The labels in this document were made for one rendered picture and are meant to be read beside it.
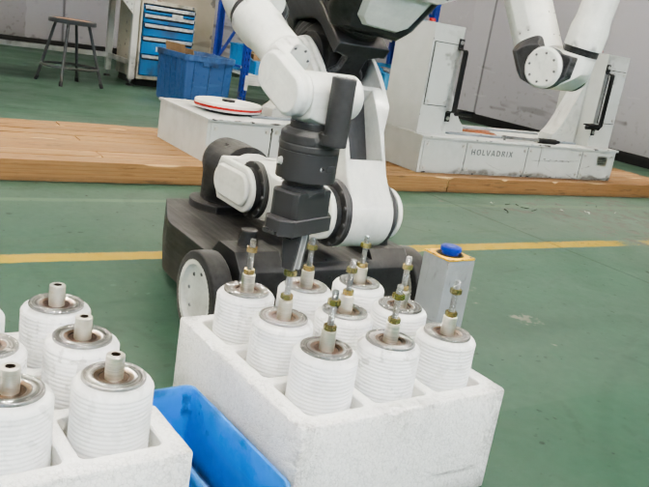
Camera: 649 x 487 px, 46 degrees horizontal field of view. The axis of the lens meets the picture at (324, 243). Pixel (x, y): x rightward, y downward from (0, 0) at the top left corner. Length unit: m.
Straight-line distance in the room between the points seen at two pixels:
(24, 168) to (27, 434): 2.12
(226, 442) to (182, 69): 4.70
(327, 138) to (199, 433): 0.49
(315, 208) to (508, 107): 6.89
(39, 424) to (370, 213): 0.88
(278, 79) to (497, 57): 7.11
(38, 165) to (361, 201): 1.65
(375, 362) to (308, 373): 0.12
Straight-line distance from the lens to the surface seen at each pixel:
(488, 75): 8.22
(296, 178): 1.09
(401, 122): 3.98
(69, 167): 2.99
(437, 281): 1.46
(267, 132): 3.34
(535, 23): 1.59
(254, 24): 1.19
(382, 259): 1.81
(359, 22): 1.57
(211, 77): 5.75
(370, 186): 1.60
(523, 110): 7.82
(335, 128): 1.06
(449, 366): 1.22
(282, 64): 1.09
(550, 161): 4.51
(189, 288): 1.71
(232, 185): 1.92
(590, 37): 1.54
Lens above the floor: 0.68
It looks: 15 degrees down
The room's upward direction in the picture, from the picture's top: 9 degrees clockwise
